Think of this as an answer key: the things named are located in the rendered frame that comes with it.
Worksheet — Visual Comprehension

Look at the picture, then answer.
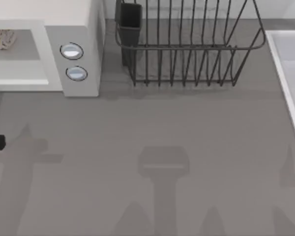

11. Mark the pale microwave oven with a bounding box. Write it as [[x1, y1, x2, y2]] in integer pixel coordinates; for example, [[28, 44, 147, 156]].
[[0, 0, 105, 98]]

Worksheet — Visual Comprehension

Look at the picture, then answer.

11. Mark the patterned white food item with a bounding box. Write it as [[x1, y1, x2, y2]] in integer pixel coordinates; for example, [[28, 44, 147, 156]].
[[0, 29, 17, 50]]

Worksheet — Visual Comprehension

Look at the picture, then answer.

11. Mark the dark utensil holder cup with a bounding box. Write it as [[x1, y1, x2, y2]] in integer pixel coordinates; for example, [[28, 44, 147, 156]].
[[115, 0, 143, 66]]

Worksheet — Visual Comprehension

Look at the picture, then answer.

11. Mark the dark wire dish rack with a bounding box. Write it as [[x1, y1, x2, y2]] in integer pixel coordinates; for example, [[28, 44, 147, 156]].
[[115, 0, 266, 88]]

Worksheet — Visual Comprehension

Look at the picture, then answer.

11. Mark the round microwave knob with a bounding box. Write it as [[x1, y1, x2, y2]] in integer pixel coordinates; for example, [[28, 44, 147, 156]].
[[59, 42, 84, 60], [65, 65, 89, 82]]

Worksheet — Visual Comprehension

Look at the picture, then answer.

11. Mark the white sink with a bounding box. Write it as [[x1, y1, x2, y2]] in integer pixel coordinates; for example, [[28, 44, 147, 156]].
[[265, 29, 295, 166]]

